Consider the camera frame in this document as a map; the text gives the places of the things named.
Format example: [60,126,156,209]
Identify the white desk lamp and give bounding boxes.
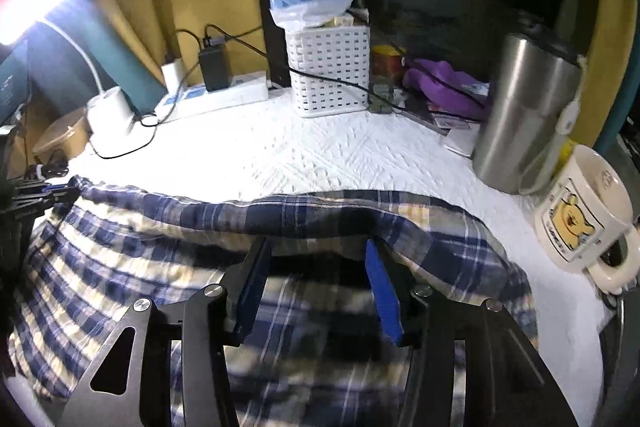
[0,0,138,146]

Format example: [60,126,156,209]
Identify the brown lidded food container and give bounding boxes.
[32,107,93,162]

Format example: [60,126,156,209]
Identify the black lamp cable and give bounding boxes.
[91,109,162,160]

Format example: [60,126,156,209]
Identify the bundled black cable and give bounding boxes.
[27,162,71,180]

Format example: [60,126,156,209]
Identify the blue plaid pants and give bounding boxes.
[10,174,538,427]

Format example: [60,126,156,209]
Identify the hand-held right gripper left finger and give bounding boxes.
[60,236,274,427]

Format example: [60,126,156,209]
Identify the white quilted bed cover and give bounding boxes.
[65,94,621,427]

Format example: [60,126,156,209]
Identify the white power strip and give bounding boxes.
[154,71,271,122]

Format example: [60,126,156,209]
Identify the black black-charger cable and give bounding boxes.
[204,23,406,110]

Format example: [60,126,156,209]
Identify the purple cloth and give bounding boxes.
[402,58,493,122]

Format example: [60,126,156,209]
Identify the clear blue plastic bags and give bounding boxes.
[268,0,357,30]

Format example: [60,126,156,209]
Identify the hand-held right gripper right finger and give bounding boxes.
[364,238,581,427]

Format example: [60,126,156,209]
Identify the cream mug with bear print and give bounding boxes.
[534,144,640,293]

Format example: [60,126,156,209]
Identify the orange jar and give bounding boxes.
[372,44,406,80]

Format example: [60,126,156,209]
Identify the black charger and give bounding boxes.
[199,48,232,92]

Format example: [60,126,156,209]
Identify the white plastic basket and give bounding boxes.
[285,24,372,118]

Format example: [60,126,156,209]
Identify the white string tag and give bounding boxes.
[555,54,587,140]

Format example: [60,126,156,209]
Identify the stainless steel tumbler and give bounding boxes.
[471,32,586,195]

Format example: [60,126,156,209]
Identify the white charger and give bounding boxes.
[161,59,187,90]

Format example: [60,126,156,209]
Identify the black white-charger cable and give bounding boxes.
[167,28,201,62]

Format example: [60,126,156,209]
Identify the teal curtain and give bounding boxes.
[25,0,171,118]

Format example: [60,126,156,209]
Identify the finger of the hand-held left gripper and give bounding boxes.
[12,201,68,222]
[22,184,82,204]

